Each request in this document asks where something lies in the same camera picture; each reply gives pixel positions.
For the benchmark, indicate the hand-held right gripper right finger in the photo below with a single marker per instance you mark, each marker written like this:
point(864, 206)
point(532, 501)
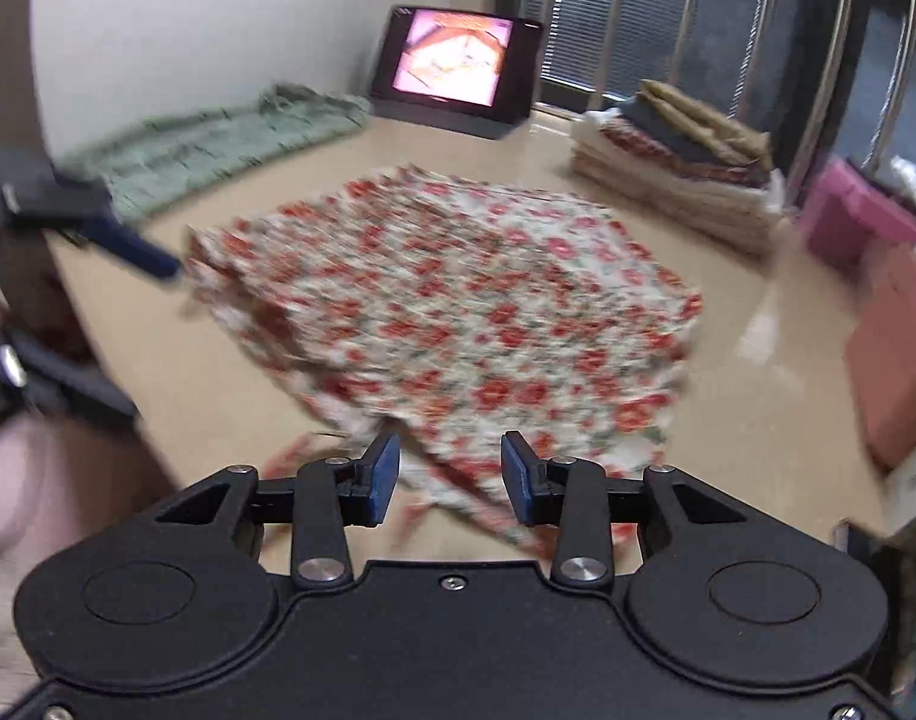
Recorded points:
point(519, 480)

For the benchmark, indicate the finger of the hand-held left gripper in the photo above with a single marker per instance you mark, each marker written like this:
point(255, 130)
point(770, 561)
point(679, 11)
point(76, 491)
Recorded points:
point(139, 251)
point(68, 390)

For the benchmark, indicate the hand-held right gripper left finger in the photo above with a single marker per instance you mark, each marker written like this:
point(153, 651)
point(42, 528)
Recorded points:
point(383, 476)

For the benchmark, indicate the red floral smocked garment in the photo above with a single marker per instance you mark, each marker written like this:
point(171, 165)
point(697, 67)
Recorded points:
point(458, 300)

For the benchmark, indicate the person's left forearm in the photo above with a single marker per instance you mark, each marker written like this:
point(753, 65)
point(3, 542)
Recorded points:
point(8, 487)

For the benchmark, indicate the stack of folded clothes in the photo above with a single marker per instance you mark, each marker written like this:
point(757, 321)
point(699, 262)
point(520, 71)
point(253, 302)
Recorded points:
point(675, 187)

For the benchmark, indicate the green printed pants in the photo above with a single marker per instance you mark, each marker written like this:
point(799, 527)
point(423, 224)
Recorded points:
point(203, 150)

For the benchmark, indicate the large salmon storage box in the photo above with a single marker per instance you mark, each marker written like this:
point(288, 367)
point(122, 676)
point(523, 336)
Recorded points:
point(901, 360)

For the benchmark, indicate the small pink box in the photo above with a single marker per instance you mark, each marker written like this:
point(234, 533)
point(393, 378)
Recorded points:
point(848, 214)

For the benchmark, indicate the window blinds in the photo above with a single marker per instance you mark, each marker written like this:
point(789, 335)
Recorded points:
point(615, 15)

